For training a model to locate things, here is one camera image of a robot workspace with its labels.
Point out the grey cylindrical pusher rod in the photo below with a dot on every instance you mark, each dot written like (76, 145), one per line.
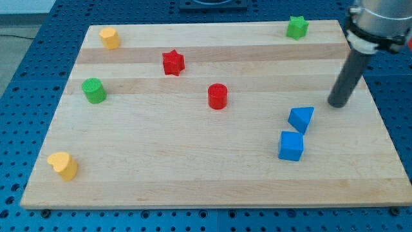
(348, 78)

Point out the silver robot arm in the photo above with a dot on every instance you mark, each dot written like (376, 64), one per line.
(371, 26)

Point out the blue triangular block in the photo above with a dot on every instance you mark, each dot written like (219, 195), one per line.
(300, 118)

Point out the green star block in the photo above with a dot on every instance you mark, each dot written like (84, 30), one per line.
(297, 27)

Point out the blue cube block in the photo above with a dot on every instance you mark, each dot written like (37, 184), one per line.
(290, 146)

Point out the red cylinder block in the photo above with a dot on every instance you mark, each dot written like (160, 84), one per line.
(217, 96)

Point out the wooden board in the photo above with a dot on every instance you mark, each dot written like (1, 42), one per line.
(155, 143)

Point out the red star block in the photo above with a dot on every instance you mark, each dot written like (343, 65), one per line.
(173, 63)

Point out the yellow hexagon block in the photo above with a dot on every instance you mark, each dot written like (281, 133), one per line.
(110, 38)

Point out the green cylinder block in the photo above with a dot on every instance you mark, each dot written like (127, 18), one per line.
(94, 90)

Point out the yellow heart block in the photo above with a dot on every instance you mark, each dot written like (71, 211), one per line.
(64, 165)

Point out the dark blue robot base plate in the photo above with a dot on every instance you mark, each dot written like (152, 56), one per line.
(212, 4)

